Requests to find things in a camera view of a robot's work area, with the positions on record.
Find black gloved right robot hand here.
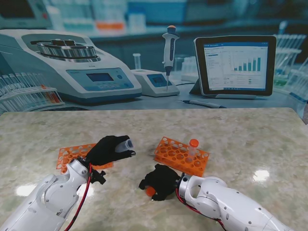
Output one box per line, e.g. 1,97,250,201
139,164,181,202

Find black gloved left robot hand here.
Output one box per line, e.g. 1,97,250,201
86,135,137,167

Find clear plastic test tube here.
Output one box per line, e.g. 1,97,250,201
115,138,134,153
188,145,199,160

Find orange test tube rack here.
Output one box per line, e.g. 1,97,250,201
153,136,209,179
56,143,114,173

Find printed laboratory backdrop banner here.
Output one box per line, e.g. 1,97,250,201
0,0,308,125

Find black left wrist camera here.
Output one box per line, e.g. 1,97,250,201
90,169,107,186

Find red black right arm cable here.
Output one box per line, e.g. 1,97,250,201
175,187,230,231

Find red black arm cable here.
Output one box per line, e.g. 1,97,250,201
63,163,95,231
175,187,230,231

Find red black left arm cable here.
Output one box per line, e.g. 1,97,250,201
63,163,95,231

